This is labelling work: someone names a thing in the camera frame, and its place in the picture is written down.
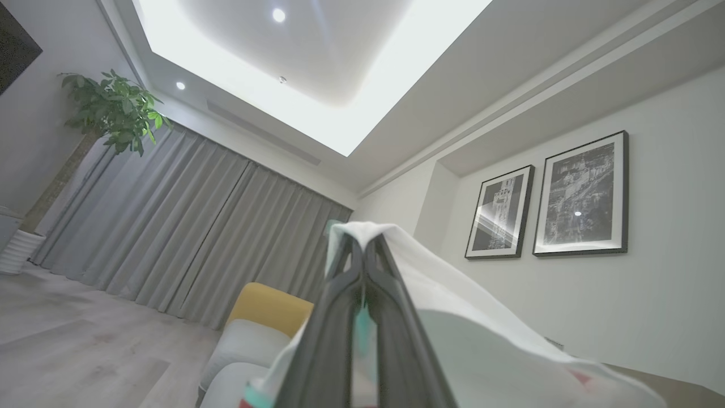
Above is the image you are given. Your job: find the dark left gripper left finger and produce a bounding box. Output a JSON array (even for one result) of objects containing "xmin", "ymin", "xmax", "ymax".
[{"xmin": 276, "ymin": 241, "xmax": 363, "ymax": 408}]

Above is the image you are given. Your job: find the yellow cushion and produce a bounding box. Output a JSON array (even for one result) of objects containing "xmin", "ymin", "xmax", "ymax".
[{"xmin": 225, "ymin": 282, "xmax": 315, "ymax": 339}]

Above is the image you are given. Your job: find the small black framed photo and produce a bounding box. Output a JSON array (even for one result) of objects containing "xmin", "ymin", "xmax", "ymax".
[{"xmin": 464, "ymin": 165, "xmax": 535, "ymax": 260}]

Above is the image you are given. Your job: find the red jersey with number three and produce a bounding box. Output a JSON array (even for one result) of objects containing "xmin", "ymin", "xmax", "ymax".
[{"xmin": 244, "ymin": 221, "xmax": 669, "ymax": 408}]

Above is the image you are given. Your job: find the black wall television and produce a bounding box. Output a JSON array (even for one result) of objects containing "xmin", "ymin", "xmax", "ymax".
[{"xmin": 0, "ymin": 0, "xmax": 44, "ymax": 96}]

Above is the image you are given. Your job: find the green leafy potted tree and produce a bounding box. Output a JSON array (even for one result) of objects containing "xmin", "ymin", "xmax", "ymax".
[{"xmin": 20, "ymin": 69, "xmax": 172, "ymax": 236}]

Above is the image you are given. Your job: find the grey sofa back cushion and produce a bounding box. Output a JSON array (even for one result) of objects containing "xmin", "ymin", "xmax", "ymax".
[{"xmin": 212, "ymin": 319, "xmax": 292, "ymax": 372}]

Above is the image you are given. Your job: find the grey sofa seat cushion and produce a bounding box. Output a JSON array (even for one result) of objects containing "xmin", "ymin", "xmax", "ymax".
[{"xmin": 199, "ymin": 363, "xmax": 268, "ymax": 408}]

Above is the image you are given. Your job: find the large black framed photo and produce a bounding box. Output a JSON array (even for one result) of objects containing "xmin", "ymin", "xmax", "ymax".
[{"xmin": 532, "ymin": 130, "xmax": 629, "ymax": 257}]

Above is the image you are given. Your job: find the white ribbed plant pot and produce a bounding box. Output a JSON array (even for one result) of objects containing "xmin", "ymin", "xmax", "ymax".
[{"xmin": 0, "ymin": 229, "xmax": 47, "ymax": 276}]

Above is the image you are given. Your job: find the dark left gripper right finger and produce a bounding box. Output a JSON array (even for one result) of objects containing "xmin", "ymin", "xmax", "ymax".
[{"xmin": 365, "ymin": 238, "xmax": 457, "ymax": 408}]

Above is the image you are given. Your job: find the grey pleated curtain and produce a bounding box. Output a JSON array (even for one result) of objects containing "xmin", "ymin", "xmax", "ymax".
[{"xmin": 31, "ymin": 122, "xmax": 353, "ymax": 330}]

